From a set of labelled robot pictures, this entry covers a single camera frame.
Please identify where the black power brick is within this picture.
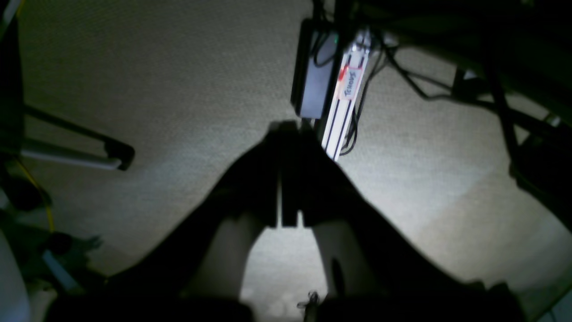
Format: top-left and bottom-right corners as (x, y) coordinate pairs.
(290, 19), (338, 119)

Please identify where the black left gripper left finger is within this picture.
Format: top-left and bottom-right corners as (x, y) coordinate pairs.
(46, 123), (284, 322)

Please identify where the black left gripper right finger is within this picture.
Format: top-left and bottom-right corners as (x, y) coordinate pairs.
(286, 121), (526, 322)

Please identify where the white aluminium extrusion rail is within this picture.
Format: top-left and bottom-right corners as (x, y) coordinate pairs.
(321, 29), (372, 161)

